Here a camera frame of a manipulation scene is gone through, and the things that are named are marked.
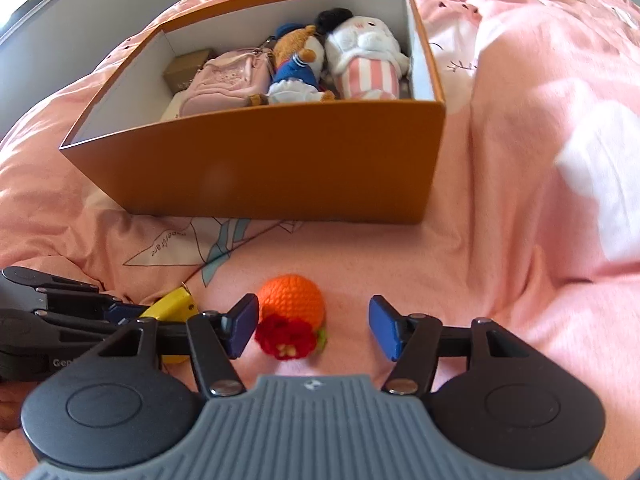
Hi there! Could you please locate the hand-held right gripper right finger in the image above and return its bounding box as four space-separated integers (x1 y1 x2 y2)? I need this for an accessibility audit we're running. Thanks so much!
368 295 530 396

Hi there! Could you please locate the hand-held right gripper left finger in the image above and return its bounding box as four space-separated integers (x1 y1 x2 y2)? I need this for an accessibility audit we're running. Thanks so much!
96 293 261 398

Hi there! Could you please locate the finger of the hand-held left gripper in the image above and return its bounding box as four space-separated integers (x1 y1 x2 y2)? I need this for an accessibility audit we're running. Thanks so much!
1 267 146 324
0 309 131 346

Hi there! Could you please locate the orange crochet ball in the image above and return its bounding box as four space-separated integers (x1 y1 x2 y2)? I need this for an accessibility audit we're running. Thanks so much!
254 274 330 362

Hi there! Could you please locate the yellow keychain toy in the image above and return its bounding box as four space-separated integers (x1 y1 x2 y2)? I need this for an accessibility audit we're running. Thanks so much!
140 286 198 365

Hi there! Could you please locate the orange cardboard box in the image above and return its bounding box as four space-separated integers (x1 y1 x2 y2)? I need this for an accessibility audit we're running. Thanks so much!
59 0 447 225

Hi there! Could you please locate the long white box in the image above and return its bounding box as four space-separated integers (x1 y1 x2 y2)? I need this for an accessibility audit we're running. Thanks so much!
160 92 188 122

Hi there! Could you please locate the small pink backpack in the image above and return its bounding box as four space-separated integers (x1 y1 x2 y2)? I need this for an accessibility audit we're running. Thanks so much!
180 47 278 117

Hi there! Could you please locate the small brown cardboard box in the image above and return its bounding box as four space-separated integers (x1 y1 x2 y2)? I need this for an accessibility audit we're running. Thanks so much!
162 48 216 95

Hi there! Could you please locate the brown bear plush blue outfit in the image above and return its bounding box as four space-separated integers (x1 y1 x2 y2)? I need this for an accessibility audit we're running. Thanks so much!
247 22 336 107

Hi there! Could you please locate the white plush with striped hat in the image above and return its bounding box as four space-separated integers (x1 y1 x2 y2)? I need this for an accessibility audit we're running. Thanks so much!
314 7 412 102

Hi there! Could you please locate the pink printed blanket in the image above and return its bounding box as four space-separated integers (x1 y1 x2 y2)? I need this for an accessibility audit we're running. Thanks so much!
0 0 640 480

